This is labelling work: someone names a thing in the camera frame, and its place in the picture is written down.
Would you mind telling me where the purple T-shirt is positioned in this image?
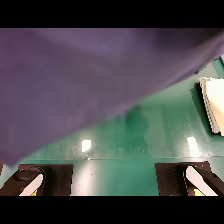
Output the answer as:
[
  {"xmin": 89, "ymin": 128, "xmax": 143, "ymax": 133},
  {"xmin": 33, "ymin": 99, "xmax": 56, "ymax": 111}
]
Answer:
[{"xmin": 0, "ymin": 27, "xmax": 224, "ymax": 167}]

